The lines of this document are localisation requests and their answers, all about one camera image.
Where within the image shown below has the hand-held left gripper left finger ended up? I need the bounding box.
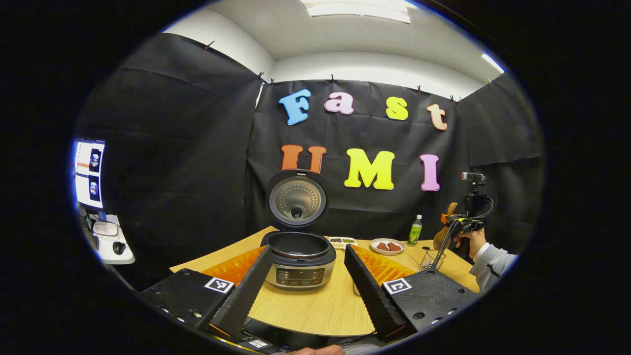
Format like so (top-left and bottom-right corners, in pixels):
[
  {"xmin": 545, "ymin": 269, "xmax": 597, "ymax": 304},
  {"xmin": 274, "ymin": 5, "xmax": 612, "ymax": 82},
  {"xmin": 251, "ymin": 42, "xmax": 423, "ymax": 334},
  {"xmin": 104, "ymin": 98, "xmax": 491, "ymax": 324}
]
[{"xmin": 140, "ymin": 245, "xmax": 274, "ymax": 341}]

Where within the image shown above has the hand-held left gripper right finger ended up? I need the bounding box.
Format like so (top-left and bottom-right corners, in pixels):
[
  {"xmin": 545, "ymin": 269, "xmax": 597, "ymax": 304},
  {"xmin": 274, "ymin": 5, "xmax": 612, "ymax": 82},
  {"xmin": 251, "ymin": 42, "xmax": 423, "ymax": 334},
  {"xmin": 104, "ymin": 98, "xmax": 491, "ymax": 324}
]
[{"xmin": 344, "ymin": 244, "xmax": 479, "ymax": 343}]

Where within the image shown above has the wooden spoon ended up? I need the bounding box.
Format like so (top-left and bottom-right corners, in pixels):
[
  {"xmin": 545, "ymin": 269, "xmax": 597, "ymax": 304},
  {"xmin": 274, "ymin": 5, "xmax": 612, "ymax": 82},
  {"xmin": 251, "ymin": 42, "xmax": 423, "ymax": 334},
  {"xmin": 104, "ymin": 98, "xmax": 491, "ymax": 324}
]
[{"xmin": 434, "ymin": 202, "xmax": 459, "ymax": 249}]

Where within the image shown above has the clear chopstick holder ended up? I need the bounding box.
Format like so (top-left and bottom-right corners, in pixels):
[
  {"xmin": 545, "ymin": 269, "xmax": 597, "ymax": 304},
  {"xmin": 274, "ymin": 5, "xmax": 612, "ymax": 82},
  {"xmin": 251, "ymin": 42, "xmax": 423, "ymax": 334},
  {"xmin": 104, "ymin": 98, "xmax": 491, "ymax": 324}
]
[{"xmin": 420, "ymin": 249, "xmax": 447, "ymax": 271}]

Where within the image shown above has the grey rice cooker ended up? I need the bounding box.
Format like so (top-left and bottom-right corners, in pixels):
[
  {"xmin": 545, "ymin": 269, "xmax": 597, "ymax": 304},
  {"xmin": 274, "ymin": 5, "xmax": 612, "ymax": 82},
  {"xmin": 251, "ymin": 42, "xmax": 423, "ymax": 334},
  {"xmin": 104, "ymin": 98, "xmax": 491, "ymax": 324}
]
[{"xmin": 260, "ymin": 169, "xmax": 337, "ymax": 291}]

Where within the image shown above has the green label drink bottle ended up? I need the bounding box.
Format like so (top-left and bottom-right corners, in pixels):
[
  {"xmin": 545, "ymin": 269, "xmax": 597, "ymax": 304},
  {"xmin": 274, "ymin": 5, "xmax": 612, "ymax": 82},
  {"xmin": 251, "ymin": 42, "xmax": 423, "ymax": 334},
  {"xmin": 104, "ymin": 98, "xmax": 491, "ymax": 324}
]
[{"xmin": 408, "ymin": 214, "xmax": 423, "ymax": 246}]

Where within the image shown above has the white round plate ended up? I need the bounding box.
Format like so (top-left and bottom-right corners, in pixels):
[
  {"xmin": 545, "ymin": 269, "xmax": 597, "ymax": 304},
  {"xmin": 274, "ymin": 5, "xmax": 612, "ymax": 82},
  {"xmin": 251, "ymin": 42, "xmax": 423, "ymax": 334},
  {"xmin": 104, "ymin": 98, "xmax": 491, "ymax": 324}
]
[{"xmin": 370, "ymin": 238, "xmax": 406, "ymax": 255}]

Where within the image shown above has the clear glass dish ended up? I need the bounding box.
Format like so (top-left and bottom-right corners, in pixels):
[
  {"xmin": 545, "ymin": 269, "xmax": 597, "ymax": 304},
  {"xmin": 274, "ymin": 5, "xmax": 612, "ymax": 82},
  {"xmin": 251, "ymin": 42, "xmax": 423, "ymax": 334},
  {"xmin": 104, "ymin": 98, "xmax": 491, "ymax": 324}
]
[{"xmin": 402, "ymin": 252, "xmax": 428, "ymax": 271}]

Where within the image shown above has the black backdrop cloth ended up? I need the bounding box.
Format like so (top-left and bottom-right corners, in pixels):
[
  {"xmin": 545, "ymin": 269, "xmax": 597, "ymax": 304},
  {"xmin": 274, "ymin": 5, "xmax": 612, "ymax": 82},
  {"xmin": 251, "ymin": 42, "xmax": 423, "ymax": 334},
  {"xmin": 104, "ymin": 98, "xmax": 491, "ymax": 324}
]
[{"xmin": 74, "ymin": 32, "xmax": 545, "ymax": 291}]

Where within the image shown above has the small ceiling light panel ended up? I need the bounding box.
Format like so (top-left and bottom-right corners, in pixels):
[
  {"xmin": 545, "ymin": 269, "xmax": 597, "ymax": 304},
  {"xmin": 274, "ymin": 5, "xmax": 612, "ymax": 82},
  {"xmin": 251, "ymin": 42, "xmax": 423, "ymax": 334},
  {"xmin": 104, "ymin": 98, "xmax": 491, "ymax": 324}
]
[{"xmin": 482, "ymin": 52, "xmax": 505, "ymax": 73}]

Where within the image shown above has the white side table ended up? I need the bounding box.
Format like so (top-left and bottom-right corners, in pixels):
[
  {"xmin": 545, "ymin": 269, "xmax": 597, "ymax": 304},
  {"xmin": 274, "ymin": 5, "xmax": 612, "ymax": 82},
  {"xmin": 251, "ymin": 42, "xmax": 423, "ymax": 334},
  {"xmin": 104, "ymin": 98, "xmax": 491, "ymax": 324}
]
[{"xmin": 91, "ymin": 214, "xmax": 135, "ymax": 265}]

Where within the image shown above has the computer monitor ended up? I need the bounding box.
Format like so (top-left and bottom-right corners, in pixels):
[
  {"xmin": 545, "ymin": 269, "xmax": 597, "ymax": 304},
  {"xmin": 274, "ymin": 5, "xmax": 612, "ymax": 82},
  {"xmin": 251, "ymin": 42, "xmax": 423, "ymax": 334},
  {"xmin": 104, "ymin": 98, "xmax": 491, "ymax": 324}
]
[{"xmin": 74, "ymin": 138, "xmax": 105, "ymax": 210}]

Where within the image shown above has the long ceiling light panel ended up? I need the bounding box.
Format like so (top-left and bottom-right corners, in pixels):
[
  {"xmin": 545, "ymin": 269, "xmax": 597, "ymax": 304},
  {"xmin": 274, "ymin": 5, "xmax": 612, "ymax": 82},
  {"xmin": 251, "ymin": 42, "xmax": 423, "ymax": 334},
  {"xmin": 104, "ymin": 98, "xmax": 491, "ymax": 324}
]
[{"xmin": 303, "ymin": 0, "xmax": 411, "ymax": 24}]

